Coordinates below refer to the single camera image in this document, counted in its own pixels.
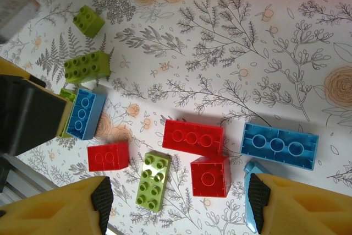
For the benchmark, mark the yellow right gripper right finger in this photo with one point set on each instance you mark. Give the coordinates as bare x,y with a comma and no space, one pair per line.
302,210

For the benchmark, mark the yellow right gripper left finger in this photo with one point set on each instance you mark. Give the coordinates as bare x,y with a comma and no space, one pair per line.
55,213

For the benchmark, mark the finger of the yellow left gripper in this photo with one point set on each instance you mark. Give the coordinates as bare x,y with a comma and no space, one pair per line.
16,68
65,116

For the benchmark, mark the long blue lego brick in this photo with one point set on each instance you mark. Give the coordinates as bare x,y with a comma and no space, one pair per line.
277,145
85,114

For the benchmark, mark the long green lego brick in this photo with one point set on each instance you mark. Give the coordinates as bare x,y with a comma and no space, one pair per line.
67,94
152,180
86,67

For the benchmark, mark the short red lego brick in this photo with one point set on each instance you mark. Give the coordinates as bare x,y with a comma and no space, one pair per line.
107,158

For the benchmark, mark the small green lego brick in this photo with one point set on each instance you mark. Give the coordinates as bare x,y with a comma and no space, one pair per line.
88,21

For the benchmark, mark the small square red lego brick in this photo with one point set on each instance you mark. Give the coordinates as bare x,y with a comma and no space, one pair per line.
210,177

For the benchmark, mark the long red lego brick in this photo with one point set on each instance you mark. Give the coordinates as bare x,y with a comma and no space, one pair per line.
192,137

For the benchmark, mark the blue sloped lego piece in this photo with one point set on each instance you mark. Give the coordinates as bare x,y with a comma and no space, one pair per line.
248,207

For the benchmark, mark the floral patterned table cover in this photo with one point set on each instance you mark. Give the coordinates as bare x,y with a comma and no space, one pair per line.
220,81

